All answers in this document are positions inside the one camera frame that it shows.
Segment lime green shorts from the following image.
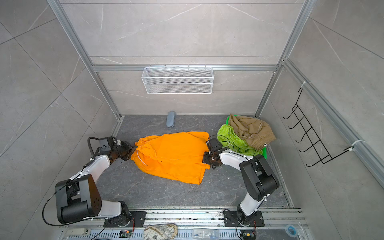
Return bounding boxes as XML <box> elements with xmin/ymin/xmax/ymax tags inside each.
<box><xmin>216</xmin><ymin>125</ymin><xmax>263</xmax><ymax>156</ymax></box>

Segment orange shorts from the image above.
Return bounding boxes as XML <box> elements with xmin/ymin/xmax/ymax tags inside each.
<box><xmin>131</xmin><ymin>132</ymin><xmax>211</xmax><ymax>185</ymax></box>

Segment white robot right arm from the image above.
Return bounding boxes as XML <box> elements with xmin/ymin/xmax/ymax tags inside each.
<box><xmin>203</xmin><ymin>138</ymin><xmax>280</xmax><ymax>222</ymax></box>

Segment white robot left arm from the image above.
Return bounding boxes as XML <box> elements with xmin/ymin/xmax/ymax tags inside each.
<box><xmin>55</xmin><ymin>137</ymin><xmax>136</xmax><ymax>227</ymax></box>

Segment khaki brown shorts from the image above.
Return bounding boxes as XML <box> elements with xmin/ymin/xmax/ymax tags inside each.
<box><xmin>228</xmin><ymin>114</ymin><xmax>277</xmax><ymax>150</ymax></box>

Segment green plastic basket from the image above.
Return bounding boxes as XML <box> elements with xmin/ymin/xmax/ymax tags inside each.
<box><xmin>226</xmin><ymin>117</ymin><xmax>268</xmax><ymax>160</ymax></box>

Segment grey oval case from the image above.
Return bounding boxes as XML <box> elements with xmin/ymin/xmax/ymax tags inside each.
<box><xmin>166</xmin><ymin>111</ymin><xmax>176</xmax><ymax>128</ymax></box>

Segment clear plastic bottle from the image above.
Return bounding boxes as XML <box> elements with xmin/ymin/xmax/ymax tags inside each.
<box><xmin>193</xmin><ymin>228</ymin><xmax>220</xmax><ymax>240</ymax></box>

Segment small circuit board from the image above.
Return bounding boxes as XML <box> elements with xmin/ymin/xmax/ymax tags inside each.
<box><xmin>119</xmin><ymin>230</ymin><xmax>134</xmax><ymax>239</ymax></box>

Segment patterned pouch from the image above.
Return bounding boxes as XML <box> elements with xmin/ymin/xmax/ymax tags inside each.
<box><xmin>143</xmin><ymin>224</ymin><xmax>178</xmax><ymax>240</ymax></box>

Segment blue tape roll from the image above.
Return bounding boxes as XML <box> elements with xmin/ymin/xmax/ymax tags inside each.
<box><xmin>285</xmin><ymin>225</ymin><xmax>298</xmax><ymax>238</ymax></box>

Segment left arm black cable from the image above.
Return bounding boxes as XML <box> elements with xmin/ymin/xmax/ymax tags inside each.
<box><xmin>41</xmin><ymin>136</ymin><xmax>118</xmax><ymax>227</ymax></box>

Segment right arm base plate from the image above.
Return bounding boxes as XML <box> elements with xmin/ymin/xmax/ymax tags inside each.
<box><xmin>223</xmin><ymin>209</ymin><xmax>265</xmax><ymax>227</ymax></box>

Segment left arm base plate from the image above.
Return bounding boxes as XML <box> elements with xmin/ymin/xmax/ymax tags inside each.
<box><xmin>103</xmin><ymin>211</ymin><xmax>147</xmax><ymax>228</ymax></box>

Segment white wire mesh basket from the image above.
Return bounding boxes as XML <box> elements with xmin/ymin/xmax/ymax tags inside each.
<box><xmin>142</xmin><ymin>67</ymin><xmax>214</xmax><ymax>95</ymax></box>

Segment black wire hook rack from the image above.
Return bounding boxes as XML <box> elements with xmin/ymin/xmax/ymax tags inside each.
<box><xmin>283</xmin><ymin>88</ymin><xmax>355</xmax><ymax>168</ymax></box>

